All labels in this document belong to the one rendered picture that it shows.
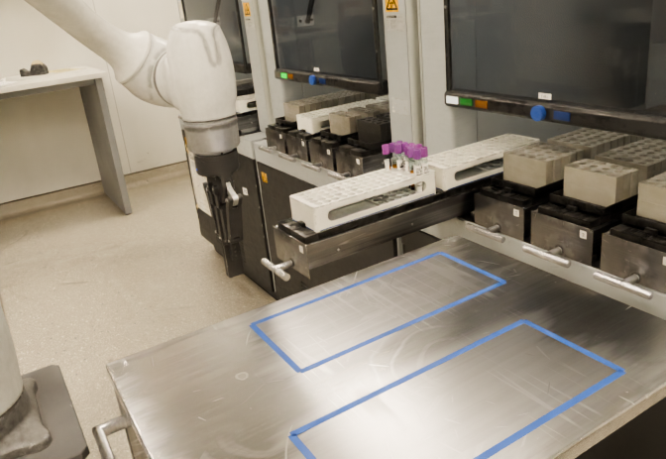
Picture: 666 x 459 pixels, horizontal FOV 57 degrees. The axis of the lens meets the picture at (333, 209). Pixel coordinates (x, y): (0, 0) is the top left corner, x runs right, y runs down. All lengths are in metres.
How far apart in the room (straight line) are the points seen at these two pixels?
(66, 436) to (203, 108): 0.52
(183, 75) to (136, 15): 3.64
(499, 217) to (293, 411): 0.73
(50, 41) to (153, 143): 0.96
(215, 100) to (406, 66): 0.68
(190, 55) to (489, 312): 0.59
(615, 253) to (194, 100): 0.74
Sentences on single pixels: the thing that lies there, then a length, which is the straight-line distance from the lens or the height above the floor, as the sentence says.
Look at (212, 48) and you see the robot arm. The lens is 1.01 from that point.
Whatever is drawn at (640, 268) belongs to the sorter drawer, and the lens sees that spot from 1.12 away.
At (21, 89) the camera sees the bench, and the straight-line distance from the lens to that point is 3.81.
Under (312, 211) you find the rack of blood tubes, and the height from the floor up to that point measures 0.86.
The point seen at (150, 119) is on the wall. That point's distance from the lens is 4.69.
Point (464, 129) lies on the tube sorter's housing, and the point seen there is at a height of 0.90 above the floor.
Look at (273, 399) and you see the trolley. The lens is 0.72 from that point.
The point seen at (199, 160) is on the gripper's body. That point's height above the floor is 0.99.
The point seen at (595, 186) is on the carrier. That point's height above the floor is 0.85.
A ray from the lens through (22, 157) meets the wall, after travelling 4.58.
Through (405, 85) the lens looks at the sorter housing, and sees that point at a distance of 1.58.
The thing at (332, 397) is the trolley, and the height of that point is 0.82.
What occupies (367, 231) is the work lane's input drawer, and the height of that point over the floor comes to 0.79.
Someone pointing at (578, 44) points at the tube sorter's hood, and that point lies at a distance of 1.19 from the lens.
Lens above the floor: 1.25
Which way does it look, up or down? 20 degrees down
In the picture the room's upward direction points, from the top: 6 degrees counter-clockwise
